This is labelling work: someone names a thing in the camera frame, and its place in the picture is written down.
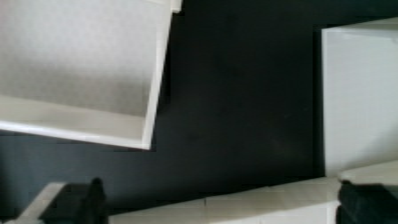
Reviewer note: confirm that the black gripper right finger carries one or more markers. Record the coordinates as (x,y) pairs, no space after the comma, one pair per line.
(367,204)

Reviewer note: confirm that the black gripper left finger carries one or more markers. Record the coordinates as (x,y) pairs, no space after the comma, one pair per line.
(69,203)

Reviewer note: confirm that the white drawer cabinet box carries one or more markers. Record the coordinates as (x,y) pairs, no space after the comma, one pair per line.
(358,82)

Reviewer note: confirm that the white drawer with tag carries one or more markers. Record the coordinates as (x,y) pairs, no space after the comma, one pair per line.
(81,58)

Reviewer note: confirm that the white U-shaped boundary frame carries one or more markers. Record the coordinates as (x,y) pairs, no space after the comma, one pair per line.
(295,203)

